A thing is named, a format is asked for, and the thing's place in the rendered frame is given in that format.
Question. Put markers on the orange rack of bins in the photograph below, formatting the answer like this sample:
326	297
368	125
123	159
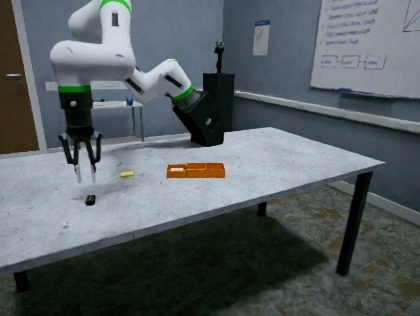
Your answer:
197	170

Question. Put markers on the yellow square pad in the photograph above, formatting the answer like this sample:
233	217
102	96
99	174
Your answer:
127	174

